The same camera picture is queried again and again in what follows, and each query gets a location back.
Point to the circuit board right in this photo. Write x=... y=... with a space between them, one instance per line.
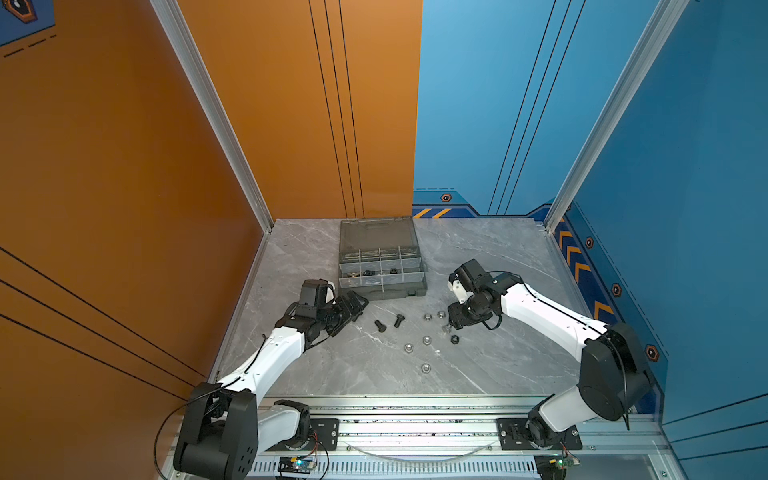
x=555 y=467

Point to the aluminium front rail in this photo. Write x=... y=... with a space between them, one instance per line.
x=455 y=437

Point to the aluminium left corner post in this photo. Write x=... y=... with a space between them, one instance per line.
x=178 y=33

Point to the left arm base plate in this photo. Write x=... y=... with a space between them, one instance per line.
x=325 y=430

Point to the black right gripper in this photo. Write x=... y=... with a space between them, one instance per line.
x=456 y=318

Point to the aluminium right corner post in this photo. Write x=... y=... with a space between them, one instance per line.
x=652 y=40

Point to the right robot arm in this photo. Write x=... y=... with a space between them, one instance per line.
x=614 y=371

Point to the grey plastic organizer box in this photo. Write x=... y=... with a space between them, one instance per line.
x=380 y=259

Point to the aluminium corner post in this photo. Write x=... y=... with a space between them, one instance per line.
x=178 y=33
x=652 y=40

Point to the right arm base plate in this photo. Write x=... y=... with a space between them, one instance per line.
x=519 y=433

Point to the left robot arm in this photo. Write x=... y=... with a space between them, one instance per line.
x=223 y=430

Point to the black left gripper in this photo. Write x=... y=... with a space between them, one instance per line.
x=347 y=313

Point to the green circuit board left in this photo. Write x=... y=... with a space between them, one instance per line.
x=296 y=466

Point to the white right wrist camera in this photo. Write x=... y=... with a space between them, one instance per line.
x=461 y=294

